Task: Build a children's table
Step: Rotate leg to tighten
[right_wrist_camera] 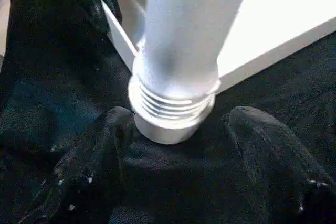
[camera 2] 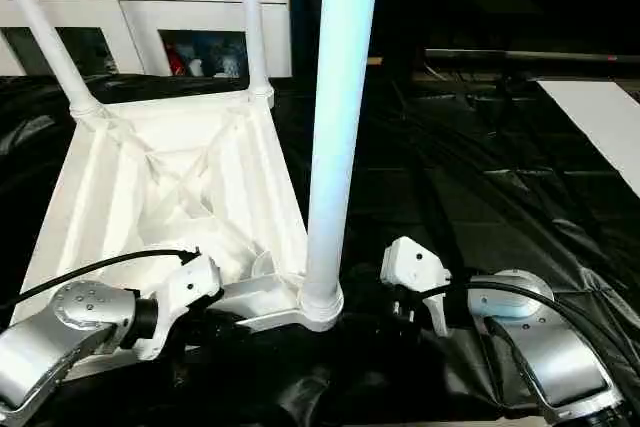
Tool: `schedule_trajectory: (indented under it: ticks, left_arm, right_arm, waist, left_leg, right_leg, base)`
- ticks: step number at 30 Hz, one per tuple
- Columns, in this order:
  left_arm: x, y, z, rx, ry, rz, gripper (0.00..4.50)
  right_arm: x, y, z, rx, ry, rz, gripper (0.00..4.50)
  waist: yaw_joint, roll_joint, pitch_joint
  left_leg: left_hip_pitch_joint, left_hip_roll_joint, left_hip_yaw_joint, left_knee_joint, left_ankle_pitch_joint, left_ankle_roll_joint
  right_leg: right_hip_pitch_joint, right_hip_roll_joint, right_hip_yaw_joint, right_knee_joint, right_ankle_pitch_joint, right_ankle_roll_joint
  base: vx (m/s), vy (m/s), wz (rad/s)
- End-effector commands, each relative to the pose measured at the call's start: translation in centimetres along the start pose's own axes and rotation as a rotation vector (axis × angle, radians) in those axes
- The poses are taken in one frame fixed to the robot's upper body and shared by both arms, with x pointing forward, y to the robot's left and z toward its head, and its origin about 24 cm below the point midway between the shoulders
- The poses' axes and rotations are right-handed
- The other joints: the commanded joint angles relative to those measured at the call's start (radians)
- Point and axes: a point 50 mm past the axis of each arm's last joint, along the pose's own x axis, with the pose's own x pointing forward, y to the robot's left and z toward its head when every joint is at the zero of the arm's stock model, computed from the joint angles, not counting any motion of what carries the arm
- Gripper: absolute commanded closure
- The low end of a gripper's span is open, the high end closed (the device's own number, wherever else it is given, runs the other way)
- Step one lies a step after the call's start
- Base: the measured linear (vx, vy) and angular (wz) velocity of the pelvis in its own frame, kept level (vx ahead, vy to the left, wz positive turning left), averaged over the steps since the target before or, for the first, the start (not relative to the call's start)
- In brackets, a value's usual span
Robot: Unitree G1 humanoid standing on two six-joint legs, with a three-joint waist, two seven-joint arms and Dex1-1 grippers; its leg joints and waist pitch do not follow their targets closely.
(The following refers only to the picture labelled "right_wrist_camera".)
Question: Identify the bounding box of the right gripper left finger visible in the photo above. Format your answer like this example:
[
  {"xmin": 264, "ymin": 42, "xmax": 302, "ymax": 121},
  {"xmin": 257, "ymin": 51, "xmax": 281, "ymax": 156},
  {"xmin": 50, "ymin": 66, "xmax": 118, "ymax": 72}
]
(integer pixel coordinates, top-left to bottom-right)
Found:
[{"xmin": 18, "ymin": 106, "xmax": 139, "ymax": 224}]

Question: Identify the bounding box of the white plastic table leg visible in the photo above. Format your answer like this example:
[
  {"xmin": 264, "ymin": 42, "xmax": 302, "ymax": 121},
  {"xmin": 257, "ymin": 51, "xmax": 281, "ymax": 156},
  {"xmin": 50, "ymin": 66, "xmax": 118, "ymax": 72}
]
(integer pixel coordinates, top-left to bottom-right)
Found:
[{"xmin": 127, "ymin": 0, "xmax": 256, "ymax": 145}]

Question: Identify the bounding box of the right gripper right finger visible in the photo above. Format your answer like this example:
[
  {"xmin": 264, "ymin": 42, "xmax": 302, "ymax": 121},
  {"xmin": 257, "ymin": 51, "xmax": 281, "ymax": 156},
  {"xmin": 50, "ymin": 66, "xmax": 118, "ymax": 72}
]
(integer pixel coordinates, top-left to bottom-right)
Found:
[{"xmin": 223, "ymin": 105, "xmax": 336, "ymax": 224}]

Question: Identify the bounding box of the white plastic table top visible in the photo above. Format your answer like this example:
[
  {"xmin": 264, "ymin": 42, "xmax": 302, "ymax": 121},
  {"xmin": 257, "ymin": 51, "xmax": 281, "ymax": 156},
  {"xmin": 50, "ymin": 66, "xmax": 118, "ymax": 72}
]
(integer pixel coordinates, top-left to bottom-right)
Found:
[{"xmin": 102, "ymin": 0, "xmax": 336, "ymax": 95}]

